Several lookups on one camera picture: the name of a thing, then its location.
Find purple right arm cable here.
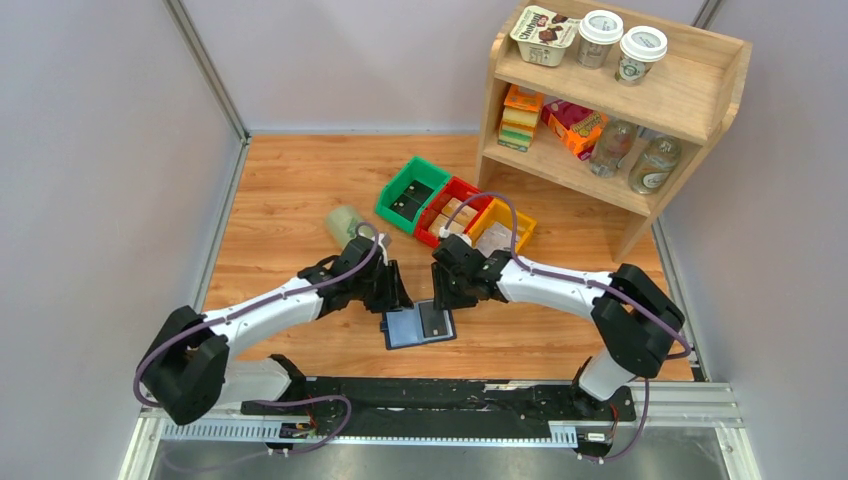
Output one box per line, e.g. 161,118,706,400
442,192,694,464

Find green plastic bin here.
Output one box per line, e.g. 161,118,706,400
375,156,452,235

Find red plastic bin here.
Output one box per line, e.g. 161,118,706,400
413,176,493,248

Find silver cards in yellow bin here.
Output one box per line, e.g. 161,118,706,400
476,222,513,257

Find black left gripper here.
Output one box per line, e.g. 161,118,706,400
352,260,415,314

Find chobani yogurt cup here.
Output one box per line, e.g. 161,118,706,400
510,5,580,67

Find left clear glass bottle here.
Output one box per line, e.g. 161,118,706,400
589,119,639,178

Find wooden shelf unit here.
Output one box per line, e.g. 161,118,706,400
475,1,752,262

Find left white lidded coffee cup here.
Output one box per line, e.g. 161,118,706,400
576,10,624,69

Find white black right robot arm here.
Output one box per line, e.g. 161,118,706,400
431,234,685,419

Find stack of sponges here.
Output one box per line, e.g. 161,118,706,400
497,84,545,152

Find right white lidded coffee cup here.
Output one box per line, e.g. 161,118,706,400
615,26,668,86

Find orange pink snack box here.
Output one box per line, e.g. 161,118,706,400
541,100,609,161

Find tan cards in red bin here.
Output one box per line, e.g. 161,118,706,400
427,198,479,238

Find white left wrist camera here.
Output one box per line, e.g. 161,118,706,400
366,232,392,259

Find green liquid plastic bottle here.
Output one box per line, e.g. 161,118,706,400
324,205,365,250

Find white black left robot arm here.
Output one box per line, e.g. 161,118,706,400
133,236,413,425

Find blue leather card holder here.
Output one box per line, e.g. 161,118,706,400
380,299,457,350

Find white lidded coffee cup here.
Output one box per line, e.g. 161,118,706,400
615,26,668,86
576,10,624,69

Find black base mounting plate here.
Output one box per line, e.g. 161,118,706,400
239,376,637,442

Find aluminium frame rail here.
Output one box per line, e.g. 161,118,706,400
120,375,760,479

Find right clear glass bottle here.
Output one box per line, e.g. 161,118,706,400
628,135,683,195

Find black cards in green bin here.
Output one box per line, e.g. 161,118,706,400
390,181,433,223

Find clear glass bottle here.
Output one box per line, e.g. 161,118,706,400
628,135,683,195
589,119,639,178

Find yellow plastic bin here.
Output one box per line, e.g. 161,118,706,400
467,199,537,252

